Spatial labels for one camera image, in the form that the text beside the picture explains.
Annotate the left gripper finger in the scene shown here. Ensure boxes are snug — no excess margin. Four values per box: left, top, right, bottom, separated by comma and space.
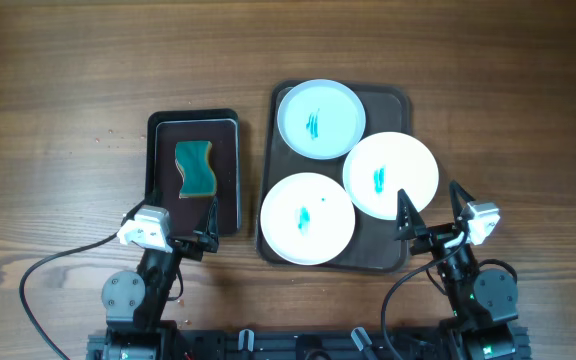
198, 197, 219, 239
121, 188, 164, 226

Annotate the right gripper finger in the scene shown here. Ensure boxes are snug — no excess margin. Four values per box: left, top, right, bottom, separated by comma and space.
395, 189, 427, 240
449, 180, 475, 220

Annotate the green yellow sponge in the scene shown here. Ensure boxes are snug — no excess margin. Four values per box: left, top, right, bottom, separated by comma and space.
174, 140, 217, 199

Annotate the white plate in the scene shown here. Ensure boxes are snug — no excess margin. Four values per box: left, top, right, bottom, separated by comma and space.
276, 79, 366, 160
259, 172, 356, 266
342, 132, 439, 220

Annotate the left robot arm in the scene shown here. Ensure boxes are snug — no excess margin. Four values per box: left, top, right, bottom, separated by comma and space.
86, 191, 219, 360

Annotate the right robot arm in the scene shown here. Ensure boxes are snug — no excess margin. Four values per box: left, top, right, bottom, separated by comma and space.
380, 181, 518, 359

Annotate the small black tray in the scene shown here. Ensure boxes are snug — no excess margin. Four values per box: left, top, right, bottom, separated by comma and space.
145, 108, 242, 237

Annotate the large brown serving tray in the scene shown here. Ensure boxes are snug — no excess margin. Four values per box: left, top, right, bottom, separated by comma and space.
259, 79, 412, 274

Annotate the white plate top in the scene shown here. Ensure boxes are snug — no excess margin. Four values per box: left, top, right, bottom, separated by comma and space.
276, 79, 366, 160

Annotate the left black cable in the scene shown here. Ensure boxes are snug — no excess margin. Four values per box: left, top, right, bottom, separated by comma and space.
18, 232, 122, 360

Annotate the black cable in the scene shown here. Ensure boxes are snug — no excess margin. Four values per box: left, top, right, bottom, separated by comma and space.
18, 232, 122, 360
380, 229, 469, 360

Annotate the right black cable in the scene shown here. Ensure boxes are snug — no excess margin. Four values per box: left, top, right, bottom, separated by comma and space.
380, 229, 469, 360

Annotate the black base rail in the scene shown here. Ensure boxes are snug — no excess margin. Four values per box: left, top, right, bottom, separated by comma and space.
86, 327, 532, 360

